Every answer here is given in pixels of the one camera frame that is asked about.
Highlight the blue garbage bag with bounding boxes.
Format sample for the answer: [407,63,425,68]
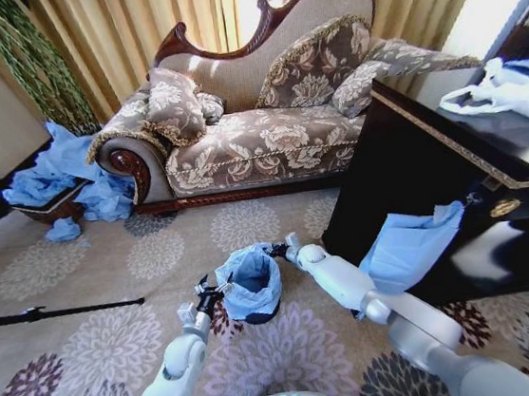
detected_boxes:
[211,240,288,324]

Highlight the blue bag hung on cabinet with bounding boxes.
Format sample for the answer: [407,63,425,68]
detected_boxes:
[341,198,479,321]

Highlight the crumpled blue bag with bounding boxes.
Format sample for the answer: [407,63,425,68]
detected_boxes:
[43,214,85,247]

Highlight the white and blue bag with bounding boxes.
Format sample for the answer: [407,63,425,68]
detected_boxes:
[434,52,529,141]

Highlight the floral chaise sofa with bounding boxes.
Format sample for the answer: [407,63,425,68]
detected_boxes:
[68,0,497,223]

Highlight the pile of blue bags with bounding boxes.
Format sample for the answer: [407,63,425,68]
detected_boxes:
[0,110,141,236]

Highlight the black rod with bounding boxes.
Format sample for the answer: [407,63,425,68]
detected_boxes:
[0,292,148,330]

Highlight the small round floral cushion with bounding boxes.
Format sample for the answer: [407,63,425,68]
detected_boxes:
[196,89,228,126]

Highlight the dark glossy cabinet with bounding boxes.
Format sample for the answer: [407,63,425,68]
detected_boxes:
[294,0,529,318]

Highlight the low wooden stool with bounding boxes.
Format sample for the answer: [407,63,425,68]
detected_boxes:
[6,175,99,230]

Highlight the large floral fringed pillow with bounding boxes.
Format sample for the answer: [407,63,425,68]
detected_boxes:
[246,12,380,114]
[135,63,210,151]

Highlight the small floral pillow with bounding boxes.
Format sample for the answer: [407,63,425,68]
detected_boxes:
[327,57,398,122]

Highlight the green twisted plant stalks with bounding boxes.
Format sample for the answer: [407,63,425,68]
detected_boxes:
[0,0,104,146]

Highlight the gold cabinet handle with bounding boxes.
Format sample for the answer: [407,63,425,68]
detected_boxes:
[492,197,524,218]

